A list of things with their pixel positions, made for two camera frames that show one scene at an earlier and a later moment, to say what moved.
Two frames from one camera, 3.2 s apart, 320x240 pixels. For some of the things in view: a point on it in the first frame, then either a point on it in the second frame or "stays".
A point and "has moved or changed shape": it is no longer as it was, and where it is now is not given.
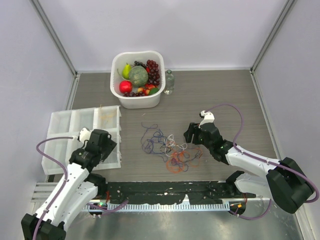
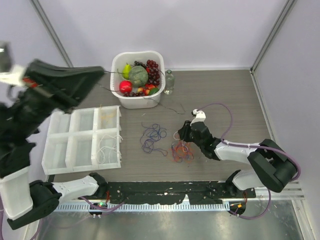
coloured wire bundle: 179,157 has moved or changed shape
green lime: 153,91 stays
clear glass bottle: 169,83 stays
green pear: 126,71 stays
